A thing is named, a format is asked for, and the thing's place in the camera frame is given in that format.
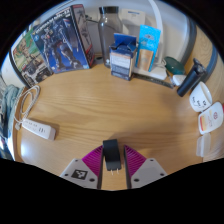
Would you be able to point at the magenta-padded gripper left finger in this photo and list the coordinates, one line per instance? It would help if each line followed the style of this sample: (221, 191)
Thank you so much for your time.
(76, 171)

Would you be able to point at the small blue carton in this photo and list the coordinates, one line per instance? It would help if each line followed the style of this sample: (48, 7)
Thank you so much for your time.
(120, 63)

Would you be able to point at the white box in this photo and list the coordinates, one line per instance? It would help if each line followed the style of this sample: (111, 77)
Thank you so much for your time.
(133, 18)

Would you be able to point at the bed with blue-green bedding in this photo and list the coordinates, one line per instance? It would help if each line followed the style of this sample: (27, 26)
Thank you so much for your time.
(8, 100)

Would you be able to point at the clear bottle with dark lid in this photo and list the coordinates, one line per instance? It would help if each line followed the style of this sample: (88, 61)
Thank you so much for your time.
(108, 33)

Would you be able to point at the light blue retail package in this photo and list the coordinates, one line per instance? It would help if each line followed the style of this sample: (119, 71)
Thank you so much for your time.
(148, 46)

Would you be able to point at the white mug with face print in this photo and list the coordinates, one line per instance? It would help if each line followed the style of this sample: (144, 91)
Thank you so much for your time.
(200, 98)

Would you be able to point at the black charger block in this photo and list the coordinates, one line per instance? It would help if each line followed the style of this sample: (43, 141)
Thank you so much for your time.
(111, 155)

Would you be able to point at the dark green round object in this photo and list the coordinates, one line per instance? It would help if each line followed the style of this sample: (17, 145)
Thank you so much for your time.
(175, 65)

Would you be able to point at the white power strip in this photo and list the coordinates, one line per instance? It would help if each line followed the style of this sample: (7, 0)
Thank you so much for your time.
(38, 128)

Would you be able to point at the white desk lamp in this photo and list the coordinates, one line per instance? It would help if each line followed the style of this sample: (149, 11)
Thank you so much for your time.
(156, 71)

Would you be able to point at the small clear plastic container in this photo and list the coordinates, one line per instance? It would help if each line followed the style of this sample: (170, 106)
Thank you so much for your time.
(203, 145)

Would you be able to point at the dark ruler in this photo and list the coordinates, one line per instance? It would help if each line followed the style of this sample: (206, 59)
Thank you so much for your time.
(153, 81)

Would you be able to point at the small white round object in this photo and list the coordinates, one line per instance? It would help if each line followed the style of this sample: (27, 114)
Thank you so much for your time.
(179, 80)

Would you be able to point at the white bottle with red cap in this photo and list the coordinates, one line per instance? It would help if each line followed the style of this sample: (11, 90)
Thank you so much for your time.
(210, 118)

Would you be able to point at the blue robot model kit box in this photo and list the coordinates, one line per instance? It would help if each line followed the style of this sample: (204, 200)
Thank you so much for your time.
(61, 41)

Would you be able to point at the green tree figure kit box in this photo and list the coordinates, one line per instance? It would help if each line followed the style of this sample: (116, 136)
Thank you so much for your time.
(28, 60)

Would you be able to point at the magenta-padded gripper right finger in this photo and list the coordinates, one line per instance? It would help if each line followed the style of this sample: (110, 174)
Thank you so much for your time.
(146, 170)

